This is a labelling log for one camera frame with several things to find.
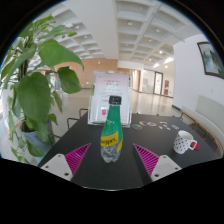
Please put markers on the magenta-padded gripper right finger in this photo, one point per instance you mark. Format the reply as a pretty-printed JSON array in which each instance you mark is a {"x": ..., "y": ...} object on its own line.
[{"x": 164, "y": 166}]

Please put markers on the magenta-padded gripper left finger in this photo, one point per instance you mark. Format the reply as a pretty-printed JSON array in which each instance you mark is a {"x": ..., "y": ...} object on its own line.
[{"x": 56, "y": 165}]

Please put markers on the green plastic drink bottle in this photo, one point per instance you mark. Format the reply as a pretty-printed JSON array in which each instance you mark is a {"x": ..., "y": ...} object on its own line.
[{"x": 112, "y": 125}]

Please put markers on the white polka dot mug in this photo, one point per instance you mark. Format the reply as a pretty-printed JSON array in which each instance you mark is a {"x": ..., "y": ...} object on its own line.
[{"x": 182, "y": 142}]

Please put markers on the small white sticker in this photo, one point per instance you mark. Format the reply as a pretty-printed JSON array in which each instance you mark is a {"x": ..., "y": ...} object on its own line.
[
  {"x": 163, "y": 122},
  {"x": 160, "y": 127},
  {"x": 167, "y": 128}
]

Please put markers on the flat round red coaster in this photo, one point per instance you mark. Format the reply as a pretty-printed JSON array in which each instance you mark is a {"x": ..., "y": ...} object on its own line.
[{"x": 197, "y": 146}]

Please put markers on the blue square sticker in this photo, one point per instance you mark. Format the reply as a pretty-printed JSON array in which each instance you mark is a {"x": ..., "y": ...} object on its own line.
[{"x": 175, "y": 127}]

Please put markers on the yellow-rimmed round badge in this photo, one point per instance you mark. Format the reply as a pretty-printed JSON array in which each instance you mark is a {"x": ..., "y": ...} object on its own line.
[{"x": 151, "y": 124}]

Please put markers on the multicoloured round badge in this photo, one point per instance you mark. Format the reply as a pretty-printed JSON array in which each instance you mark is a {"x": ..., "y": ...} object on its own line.
[{"x": 143, "y": 123}]

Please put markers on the blue-green round badge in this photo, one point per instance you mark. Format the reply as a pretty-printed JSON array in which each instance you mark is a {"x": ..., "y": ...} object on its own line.
[{"x": 137, "y": 126}]

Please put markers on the long white bench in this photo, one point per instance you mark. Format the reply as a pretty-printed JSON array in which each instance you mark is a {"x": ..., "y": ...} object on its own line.
[{"x": 208, "y": 120}]

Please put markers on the potted green leafy plant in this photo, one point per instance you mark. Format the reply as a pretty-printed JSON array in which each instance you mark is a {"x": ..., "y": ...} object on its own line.
[{"x": 33, "y": 95}]

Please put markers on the glass entrance door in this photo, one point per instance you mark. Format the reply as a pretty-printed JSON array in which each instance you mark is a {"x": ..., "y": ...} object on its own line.
[{"x": 151, "y": 81}]

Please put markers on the clear acrylic sign holder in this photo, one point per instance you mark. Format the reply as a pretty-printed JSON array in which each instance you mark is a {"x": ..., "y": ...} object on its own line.
[{"x": 111, "y": 86}]

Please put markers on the dark framed landscape picture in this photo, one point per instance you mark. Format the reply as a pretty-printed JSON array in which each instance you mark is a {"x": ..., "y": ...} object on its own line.
[{"x": 213, "y": 60}]

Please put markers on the recessed ceiling lights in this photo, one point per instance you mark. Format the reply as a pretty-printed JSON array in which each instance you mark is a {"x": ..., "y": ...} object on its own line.
[{"x": 130, "y": 23}]

